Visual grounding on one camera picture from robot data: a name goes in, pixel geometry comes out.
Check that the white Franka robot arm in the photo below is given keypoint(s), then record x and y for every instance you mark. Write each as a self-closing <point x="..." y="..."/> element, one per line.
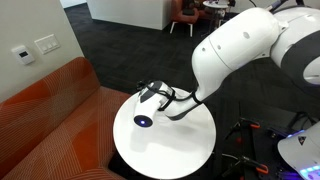
<point x="233" y="43"/>

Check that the small round side table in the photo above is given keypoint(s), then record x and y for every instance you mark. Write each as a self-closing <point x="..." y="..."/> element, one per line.
<point x="215" y="4"/>

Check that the white counter block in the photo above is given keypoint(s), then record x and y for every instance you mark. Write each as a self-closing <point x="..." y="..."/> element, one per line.
<point x="133" y="13"/>

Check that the white wall thermostat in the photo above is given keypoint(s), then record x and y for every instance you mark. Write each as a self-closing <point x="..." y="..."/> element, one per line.
<point x="22" y="55"/>

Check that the orange upholstered sofa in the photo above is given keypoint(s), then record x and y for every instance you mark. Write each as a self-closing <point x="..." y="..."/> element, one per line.
<point x="50" y="116"/>

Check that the white light switch plate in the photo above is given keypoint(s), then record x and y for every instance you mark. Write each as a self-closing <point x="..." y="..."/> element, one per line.
<point x="47" y="43"/>

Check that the orange chair white legs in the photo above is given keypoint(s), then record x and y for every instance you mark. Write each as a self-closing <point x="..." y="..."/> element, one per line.
<point x="186" y="15"/>

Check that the black backpack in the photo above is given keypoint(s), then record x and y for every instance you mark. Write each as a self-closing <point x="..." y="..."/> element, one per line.
<point x="246" y="148"/>

